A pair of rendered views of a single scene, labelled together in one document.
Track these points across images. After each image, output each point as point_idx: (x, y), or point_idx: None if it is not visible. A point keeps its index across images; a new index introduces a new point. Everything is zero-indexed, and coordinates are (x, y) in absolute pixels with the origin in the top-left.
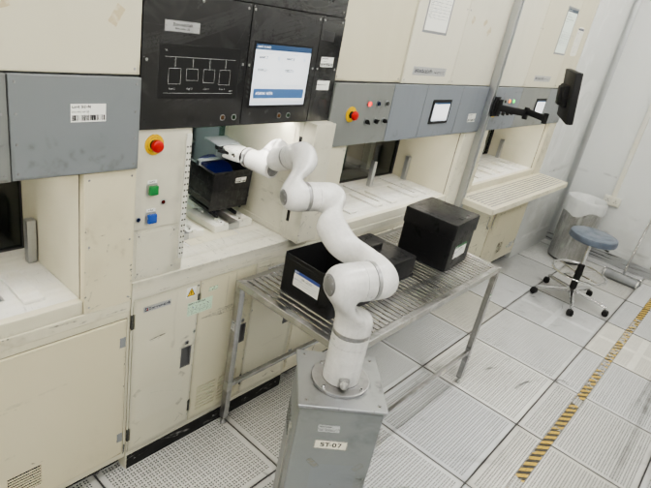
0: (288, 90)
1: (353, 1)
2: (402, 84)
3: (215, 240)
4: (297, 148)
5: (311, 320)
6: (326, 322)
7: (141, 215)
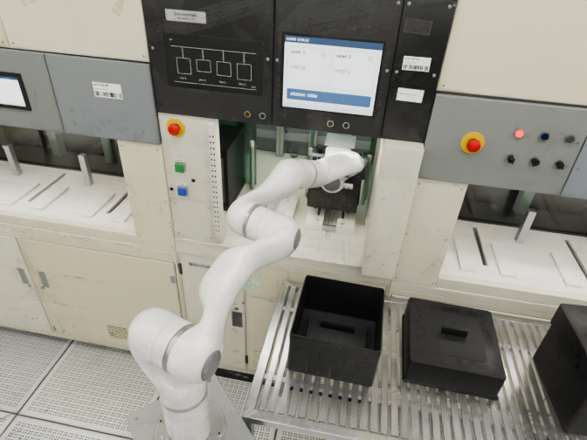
0: (343, 95)
1: None
2: None
3: None
4: (275, 165)
5: (272, 358)
6: (282, 371)
7: (174, 186)
